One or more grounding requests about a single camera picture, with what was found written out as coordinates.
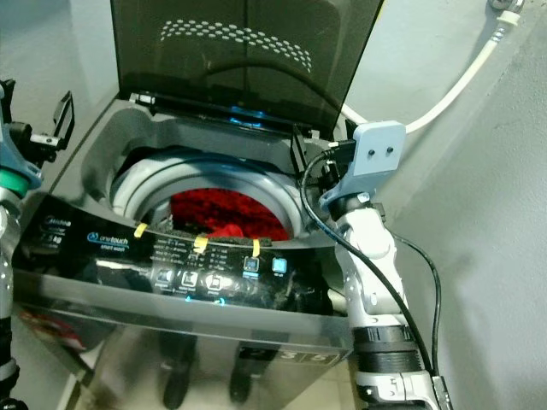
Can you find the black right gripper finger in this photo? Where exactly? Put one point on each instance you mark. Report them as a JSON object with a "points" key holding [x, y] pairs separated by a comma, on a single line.
{"points": [[301, 154], [351, 128]]}

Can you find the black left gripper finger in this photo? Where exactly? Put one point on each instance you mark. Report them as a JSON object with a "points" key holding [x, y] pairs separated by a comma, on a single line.
{"points": [[64, 115], [7, 98]]}

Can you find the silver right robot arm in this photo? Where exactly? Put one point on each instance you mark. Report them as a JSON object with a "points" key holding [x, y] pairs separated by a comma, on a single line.
{"points": [[372, 265]]}

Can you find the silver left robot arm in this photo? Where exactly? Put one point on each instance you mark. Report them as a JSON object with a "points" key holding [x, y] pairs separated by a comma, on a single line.
{"points": [[7, 256]]}

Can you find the grey top-load washing machine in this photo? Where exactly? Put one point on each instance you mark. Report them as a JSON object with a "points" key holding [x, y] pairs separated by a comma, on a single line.
{"points": [[188, 303]]}

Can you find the tinted transparent washer lid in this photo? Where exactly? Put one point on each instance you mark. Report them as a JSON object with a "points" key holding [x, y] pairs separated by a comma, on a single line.
{"points": [[239, 81]]}

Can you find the red cloth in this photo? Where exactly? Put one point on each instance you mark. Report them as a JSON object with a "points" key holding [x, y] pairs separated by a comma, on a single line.
{"points": [[222, 212]]}

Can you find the yellow tape piece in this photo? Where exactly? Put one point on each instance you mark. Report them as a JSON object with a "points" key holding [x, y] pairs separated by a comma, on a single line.
{"points": [[201, 243], [139, 229], [255, 248]]}

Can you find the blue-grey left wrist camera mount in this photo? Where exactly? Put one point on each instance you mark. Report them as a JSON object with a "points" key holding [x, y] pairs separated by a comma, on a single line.
{"points": [[13, 149]]}

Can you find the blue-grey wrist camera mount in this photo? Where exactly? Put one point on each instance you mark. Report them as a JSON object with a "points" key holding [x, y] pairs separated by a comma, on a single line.
{"points": [[13, 149], [380, 149]]}

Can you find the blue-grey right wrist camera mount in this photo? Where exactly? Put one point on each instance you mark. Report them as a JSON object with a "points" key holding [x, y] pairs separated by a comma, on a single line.
{"points": [[380, 149]]}

